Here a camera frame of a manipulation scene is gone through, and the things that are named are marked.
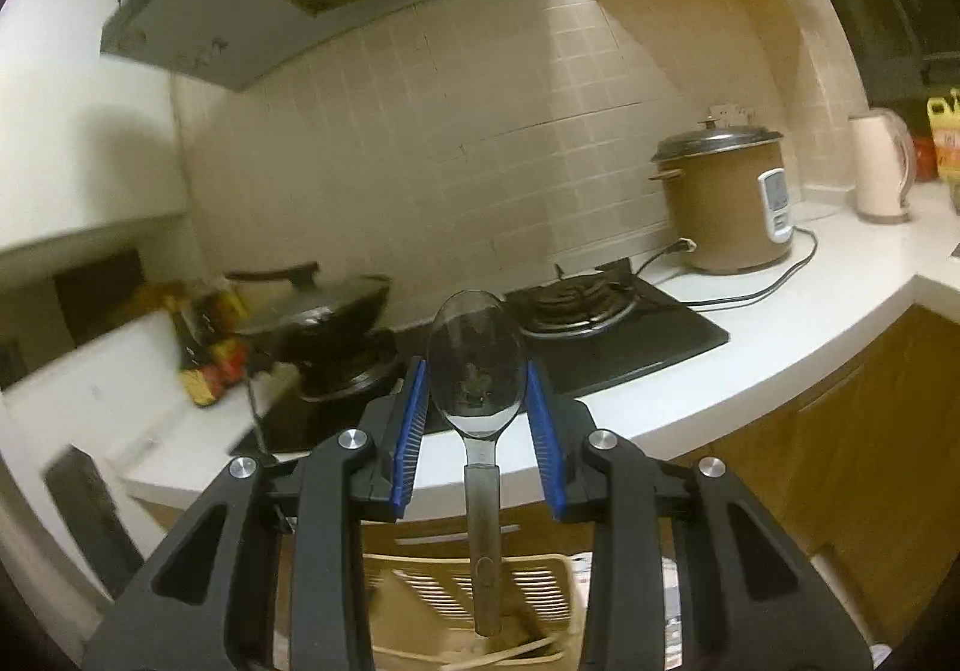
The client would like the black power cord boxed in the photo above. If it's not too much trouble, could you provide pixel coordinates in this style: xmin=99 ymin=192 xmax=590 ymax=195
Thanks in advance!
xmin=634 ymin=225 xmax=820 ymax=308

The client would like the beige plastic utensil basket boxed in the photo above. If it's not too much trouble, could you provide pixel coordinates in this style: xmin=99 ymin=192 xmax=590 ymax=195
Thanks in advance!
xmin=364 ymin=551 xmax=593 ymax=671

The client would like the brown rice cooker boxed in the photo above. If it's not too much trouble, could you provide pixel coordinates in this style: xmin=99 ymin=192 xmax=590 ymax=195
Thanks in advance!
xmin=649 ymin=116 xmax=796 ymax=276

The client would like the metal spoon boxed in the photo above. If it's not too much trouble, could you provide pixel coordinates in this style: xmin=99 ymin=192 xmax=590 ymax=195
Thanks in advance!
xmin=426 ymin=288 xmax=526 ymax=638

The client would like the black burner grate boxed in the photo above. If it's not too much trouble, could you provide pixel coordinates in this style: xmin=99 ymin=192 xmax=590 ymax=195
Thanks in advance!
xmin=296 ymin=356 xmax=406 ymax=406
xmin=517 ymin=273 xmax=638 ymax=342

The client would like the dark sauce bottle red label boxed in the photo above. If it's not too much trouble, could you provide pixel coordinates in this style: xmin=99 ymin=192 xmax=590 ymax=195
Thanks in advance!
xmin=202 ymin=281 xmax=250 ymax=383

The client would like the wooden base cabinet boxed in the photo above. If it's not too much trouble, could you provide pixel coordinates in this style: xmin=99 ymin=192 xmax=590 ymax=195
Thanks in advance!
xmin=150 ymin=303 xmax=960 ymax=642

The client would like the black glass gas cooktop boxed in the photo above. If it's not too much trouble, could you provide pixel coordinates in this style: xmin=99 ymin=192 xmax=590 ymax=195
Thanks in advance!
xmin=229 ymin=257 xmax=731 ymax=456

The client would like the yellow detergent bottle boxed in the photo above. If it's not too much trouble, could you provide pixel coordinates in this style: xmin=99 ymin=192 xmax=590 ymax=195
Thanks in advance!
xmin=926 ymin=88 xmax=960 ymax=181

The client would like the cream electric kettle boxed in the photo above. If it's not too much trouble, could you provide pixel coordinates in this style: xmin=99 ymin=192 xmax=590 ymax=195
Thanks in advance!
xmin=847 ymin=107 xmax=917 ymax=226

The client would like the dark sauce bottle yellow label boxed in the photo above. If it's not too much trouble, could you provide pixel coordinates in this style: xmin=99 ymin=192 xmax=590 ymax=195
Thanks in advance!
xmin=171 ymin=300 xmax=220 ymax=410

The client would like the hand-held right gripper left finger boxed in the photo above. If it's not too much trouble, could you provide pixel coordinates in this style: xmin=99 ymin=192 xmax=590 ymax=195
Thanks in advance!
xmin=81 ymin=356 xmax=432 ymax=671

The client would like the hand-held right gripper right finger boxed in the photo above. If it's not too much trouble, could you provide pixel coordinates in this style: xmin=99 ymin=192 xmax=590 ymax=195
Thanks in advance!
xmin=525 ymin=360 xmax=875 ymax=671

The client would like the black wok lid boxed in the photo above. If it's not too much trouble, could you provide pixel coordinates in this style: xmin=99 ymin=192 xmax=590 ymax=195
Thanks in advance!
xmin=225 ymin=260 xmax=391 ymax=335

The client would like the black wok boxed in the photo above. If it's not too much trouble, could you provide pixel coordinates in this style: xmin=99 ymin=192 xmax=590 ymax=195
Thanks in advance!
xmin=240 ymin=275 xmax=395 ymax=402

